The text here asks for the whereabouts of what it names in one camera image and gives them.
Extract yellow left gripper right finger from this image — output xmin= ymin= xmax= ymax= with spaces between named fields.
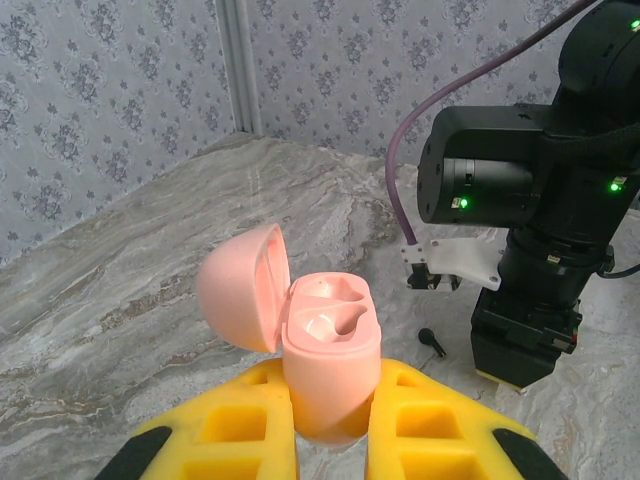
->
xmin=364 ymin=356 xmax=571 ymax=480

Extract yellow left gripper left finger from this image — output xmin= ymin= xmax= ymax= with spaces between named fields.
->
xmin=107 ymin=357 xmax=300 ymax=480

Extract black wireless earbud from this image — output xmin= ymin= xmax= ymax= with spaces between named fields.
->
xmin=417 ymin=327 xmax=447 ymax=359

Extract pink earbud charging case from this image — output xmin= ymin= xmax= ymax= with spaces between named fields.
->
xmin=195 ymin=223 xmax=382 ymax=446

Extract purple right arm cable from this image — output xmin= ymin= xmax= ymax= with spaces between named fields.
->
xmin=384 ymin=0 xmax=599 ymax=247

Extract aluminium frame corner post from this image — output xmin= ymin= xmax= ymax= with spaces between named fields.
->
xmin=217 ymin=0 xmax=265 ymax=137

